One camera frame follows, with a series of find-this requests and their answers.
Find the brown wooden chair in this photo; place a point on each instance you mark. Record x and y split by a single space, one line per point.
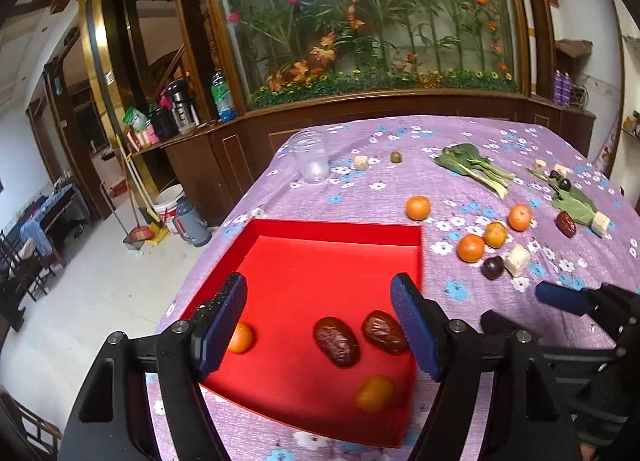
30 423

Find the yellow broom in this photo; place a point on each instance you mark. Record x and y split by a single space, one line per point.
157 233

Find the small green fruit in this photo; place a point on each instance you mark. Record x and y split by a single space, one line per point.
396 157

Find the peeled banana piece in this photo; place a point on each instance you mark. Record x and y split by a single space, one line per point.
540 164
561 170
516 261
361 162
601 224

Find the pink cup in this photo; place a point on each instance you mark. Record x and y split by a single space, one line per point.
164 101

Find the blue water bottle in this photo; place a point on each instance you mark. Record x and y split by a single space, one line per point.
222 97

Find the red dustpan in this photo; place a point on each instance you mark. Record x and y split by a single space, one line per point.
139 235

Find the glass plant display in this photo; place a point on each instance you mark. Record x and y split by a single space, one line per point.
375 16

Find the grey thermos flask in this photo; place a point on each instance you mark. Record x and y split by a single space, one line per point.
192 223

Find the clear plastic cup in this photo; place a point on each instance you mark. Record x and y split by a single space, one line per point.
311 158

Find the black thermos pot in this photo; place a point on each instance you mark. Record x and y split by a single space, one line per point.
181 101

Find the white plastic bucket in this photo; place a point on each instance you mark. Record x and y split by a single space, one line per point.
167 201

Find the wooden wall shelf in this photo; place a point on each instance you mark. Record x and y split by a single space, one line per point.
575 48

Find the green bok choy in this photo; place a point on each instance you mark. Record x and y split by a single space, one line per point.
472 168

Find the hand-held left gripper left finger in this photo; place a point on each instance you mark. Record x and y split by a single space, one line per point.
225 321

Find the purple bottle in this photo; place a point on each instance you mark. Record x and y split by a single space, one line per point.
567 88
557 87

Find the brown wooden cabinet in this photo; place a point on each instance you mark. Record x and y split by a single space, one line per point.
240 151

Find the dried red date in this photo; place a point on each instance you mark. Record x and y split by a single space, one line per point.
336 342
566 224
384 332

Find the green leaf vegetable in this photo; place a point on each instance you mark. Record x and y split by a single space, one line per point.
575 201

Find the purple floral tablecloth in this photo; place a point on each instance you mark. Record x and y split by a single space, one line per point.
350 201

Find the blue covered table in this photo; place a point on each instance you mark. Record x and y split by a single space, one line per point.
55 206

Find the dark purple plum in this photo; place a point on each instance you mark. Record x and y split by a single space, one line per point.
492 267

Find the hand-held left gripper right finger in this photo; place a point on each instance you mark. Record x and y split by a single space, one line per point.
415 326

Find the orange tangerine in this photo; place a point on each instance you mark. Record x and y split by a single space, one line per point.
242 338
495 234
375 393
417 207
520 217
470 247

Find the small dark plum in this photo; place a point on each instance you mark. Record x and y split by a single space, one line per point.
565 184
555 175

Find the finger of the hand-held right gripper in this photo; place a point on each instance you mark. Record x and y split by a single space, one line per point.
562 298
500 323

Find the black canister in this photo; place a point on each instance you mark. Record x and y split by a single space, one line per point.
162 122

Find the gold framed wooden doorway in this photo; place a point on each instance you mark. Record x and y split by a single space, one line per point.
92 41

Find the dark wooden chair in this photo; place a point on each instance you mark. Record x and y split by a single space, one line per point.
15 271

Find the red tray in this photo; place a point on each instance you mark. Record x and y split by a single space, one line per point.
310 281

